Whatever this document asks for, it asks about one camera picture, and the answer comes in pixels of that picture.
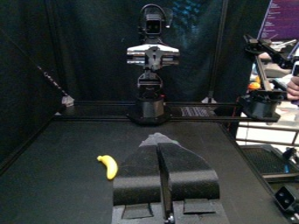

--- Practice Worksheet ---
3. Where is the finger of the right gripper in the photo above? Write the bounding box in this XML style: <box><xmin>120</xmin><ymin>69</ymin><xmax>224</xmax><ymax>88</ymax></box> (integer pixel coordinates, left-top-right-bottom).
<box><xmin>144</xmin><ymin>46</ymin><xmax>156</xmax><ymax>71</ymax></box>
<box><xmin>153</xmin><ymin>46</ymin><xmax>165</xmax><ymax>71</ymax></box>

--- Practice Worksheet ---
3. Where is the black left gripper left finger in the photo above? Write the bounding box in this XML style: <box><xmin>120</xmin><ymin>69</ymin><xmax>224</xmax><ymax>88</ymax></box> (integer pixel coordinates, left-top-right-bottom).
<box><xmin>110</xmin><ymin>132</ymin><xmax>164</xmax><ymax>224</ymax></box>

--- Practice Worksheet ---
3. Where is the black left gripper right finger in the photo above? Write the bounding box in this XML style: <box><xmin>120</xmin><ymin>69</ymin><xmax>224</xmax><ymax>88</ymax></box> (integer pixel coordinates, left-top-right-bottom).
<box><xmin>156</xmin><ymin>139</ymin><xmax>230</xmax><ymax>224</ymax></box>

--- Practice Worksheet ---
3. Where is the yellow toy banana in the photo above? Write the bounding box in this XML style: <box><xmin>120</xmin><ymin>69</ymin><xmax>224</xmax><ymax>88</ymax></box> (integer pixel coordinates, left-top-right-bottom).
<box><xmin>96</xmin><ymin>154</ymin><xmax>118</xmax><ymax>181</ymax></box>

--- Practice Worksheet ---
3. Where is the person's hand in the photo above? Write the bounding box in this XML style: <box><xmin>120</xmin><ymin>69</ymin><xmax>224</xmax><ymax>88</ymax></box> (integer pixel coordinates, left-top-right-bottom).
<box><xmin>284</xmin><ymin>74</ymin><xmax>299</xmax><ymax>102</ymax></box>

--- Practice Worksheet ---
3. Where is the black mesh tray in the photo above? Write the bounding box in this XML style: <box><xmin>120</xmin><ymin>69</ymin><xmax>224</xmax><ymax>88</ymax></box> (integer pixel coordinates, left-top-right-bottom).
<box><xmin>238</xmin><ymin>144</ymin><xmax>290</xmax><ymax>177</ymax></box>

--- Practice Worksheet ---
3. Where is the black connector box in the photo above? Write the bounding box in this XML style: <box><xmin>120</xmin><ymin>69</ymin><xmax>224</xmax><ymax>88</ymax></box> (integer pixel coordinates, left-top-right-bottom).
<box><xmin>273</xmin><ymin>185</ymin><xmax>299</xmax><ymax>213</ymax></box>

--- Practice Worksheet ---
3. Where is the orange round object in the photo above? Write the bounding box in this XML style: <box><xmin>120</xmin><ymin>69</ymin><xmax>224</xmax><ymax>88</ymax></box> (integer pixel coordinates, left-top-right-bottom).
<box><xmin>246</xmin><ymin>81</ymin><xmax>261</xmax><ymax>91</ymax></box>

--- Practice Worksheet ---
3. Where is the purple poster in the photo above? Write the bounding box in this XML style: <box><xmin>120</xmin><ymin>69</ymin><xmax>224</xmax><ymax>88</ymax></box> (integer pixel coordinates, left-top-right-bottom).
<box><xmin>256</xmin><ymin>0</ymin><xmax>299</xmax><ymax>42</ymax></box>

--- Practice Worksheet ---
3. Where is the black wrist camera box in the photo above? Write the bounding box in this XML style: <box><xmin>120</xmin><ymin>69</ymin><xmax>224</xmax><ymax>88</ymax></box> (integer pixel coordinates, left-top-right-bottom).
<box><xmin>136</xmin><ymin>3</ymin><xmax>173</xmax><ymax>39</ymax></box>

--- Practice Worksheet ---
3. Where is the black frame post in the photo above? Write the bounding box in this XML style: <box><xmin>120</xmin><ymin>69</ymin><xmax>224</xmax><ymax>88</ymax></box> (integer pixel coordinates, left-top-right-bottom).
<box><xmin>206</xmin><ymin>0</ymin><xmax>229</xmax><ymax>100</ymax></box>

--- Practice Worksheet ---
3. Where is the white corner bracket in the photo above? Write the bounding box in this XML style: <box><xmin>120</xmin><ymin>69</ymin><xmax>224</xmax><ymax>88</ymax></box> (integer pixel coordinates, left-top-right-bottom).
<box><xmin>200</xmin><ymin>96</ymin><xmax>218</xmax><ymax>104</ymax></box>
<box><xmin>60</xmin><ymin>94</ymin><xmax>76</xmax><ymax>108</ymax></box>

